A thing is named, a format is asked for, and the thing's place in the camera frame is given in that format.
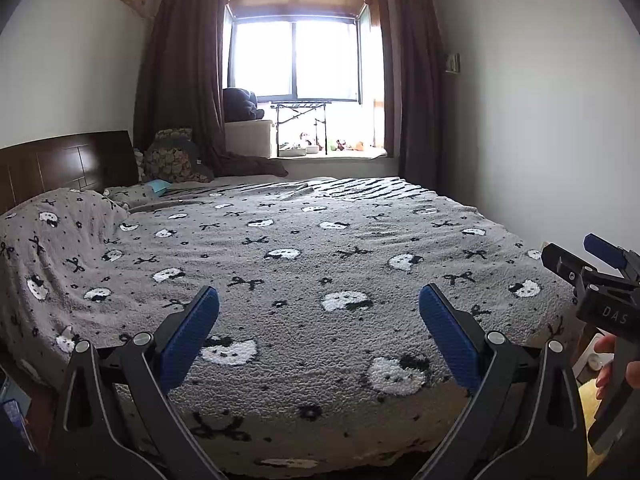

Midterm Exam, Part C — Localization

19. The blue box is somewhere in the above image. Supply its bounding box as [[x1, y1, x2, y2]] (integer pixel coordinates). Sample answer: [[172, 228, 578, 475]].
[[0, 380, 36, 453]]

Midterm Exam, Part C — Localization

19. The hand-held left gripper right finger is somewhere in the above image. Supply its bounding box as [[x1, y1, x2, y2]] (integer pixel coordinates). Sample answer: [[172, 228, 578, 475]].
[[415, 282, 591, 480]]

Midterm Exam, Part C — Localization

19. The grey printed fleece blanket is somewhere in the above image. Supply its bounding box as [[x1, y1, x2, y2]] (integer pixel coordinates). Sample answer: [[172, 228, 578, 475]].
[[0, 177, 586, 478]]

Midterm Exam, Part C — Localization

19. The black and white striped sheet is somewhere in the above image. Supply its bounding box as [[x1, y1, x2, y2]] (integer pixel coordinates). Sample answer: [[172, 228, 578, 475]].
[[165, 176, 436, 206]]

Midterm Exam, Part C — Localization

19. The brown cloth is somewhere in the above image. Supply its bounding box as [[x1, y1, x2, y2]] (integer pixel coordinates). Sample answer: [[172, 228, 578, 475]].
[[215, 150, 290, 178]]

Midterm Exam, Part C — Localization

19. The window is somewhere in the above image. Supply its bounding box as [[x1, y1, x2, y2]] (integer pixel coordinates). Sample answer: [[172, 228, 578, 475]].
[[222, 0, 388, 106]]

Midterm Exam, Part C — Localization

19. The brown curtain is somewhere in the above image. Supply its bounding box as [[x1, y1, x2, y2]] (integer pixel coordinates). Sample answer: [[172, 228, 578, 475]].
[[134, 0, 228, 181], [377, 0, 446, 191]]

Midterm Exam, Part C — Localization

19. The dark patterned pillow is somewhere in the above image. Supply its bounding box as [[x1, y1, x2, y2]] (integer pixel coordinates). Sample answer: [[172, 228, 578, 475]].
[[142, 127, 216, 184]]

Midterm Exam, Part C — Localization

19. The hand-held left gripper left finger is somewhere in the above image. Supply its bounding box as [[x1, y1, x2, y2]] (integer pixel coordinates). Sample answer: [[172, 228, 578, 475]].
[[47, 285, 222, 480]]

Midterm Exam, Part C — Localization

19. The white storage box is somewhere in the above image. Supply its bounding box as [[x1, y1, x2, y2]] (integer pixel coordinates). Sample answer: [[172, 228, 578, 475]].
[[224, 119, 277, 158]]

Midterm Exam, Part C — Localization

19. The bay window ledge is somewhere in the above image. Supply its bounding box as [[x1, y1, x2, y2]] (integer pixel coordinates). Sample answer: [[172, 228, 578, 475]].
[[270, 147, 390, 161]]

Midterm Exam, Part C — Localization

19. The yellow fluffy blanket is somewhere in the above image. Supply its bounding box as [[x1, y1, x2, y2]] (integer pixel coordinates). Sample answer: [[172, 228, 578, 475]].
[[580, 380, 608, 466]]

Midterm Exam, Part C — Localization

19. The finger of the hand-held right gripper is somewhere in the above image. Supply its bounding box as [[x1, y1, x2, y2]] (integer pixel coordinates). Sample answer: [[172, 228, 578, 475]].
[[541, 242, 601, 291], [584, 232, 640, 281]]

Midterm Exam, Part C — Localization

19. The dark plush toy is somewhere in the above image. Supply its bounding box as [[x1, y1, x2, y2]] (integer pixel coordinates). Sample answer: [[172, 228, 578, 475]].
[[222, 87, 266, 122]]

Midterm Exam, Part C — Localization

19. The black folding stand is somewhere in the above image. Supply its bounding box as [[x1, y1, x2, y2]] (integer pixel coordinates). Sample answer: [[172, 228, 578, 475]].
[[270, 101, 333, 157]]

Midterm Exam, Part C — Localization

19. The person's right hand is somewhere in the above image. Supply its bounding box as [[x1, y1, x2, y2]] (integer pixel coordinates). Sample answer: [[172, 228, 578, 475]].
[[592, 334, 618, 401]]

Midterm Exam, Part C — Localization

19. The dark wooden headboard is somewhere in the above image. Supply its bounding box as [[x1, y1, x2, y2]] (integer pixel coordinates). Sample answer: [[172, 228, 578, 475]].
[[0, 130, 141, 216]]

